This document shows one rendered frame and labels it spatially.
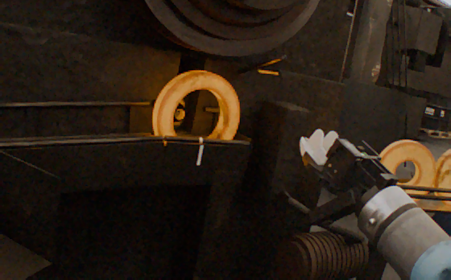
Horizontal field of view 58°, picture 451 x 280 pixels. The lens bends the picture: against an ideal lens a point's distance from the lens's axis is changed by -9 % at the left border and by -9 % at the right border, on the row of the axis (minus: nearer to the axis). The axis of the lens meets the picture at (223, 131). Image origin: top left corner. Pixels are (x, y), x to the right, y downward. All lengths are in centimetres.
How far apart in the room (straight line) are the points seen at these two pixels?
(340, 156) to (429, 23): 823
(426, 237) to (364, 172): 15
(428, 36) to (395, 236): 834
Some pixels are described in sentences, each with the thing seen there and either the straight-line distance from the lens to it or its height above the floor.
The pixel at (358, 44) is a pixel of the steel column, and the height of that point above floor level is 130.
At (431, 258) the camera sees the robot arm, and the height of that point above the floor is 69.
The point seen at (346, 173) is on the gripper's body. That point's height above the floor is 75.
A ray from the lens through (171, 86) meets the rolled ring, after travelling 84.
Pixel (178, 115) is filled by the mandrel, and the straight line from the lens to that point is 96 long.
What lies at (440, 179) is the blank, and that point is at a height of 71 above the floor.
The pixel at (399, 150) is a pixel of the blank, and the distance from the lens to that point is 106.
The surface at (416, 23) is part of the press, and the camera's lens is 870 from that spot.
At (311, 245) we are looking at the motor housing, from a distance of 98.
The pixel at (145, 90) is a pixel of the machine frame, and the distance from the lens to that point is 90.
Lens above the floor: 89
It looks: 10 degrees down
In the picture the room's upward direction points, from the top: 12 degrees clockwise
